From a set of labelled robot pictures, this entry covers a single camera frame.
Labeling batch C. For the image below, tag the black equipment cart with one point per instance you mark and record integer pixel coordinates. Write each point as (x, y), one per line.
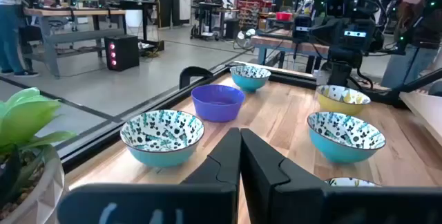
(207, 13)

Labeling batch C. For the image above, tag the black computer with red lights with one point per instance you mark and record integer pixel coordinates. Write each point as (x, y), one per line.
(126, 53)

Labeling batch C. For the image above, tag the person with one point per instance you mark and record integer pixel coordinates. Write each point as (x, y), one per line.
(10, 27)
(411, 65)

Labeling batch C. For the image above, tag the small floor fan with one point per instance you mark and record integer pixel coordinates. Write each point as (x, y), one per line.
(246, 36)

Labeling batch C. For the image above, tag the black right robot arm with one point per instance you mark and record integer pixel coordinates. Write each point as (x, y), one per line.
(345, 58)

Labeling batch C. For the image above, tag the red box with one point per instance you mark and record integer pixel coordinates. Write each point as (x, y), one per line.
(284, 16)

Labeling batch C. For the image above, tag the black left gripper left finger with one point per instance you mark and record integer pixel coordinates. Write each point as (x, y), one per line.
(207, 203)

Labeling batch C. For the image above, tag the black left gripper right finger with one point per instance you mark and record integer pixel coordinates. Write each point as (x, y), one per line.
(293, 203)

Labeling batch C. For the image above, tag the green succulent in white pot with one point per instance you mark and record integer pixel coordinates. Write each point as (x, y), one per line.
(24, 117)

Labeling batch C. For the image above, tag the wooden workbench with grey frame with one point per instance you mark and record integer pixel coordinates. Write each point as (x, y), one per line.
(79, 36)

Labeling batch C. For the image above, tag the white waste bin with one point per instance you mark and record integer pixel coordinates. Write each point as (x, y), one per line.
(133, 18)

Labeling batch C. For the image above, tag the purple plastic bowl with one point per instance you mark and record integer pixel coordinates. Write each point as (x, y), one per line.
(217, 111)

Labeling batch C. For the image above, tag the wooden table with blue legs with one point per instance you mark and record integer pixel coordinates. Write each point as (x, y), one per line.
(286, 44)

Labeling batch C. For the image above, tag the yellow floral patterned bowl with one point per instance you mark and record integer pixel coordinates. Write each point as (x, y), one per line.
(350, 182)
(340, 108)

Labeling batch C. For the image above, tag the red parts shelf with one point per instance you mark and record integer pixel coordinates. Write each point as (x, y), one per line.
(252, 9)

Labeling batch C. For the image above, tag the black standing desk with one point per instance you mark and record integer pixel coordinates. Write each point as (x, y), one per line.
(152, 46)

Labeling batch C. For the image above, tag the black aluminium table frame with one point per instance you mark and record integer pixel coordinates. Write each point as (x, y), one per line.
(89, 146)

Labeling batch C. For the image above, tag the teal floral patterned bowl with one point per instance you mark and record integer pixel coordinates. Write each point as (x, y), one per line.
(162, 130)
(345, 151)
(249, 84)

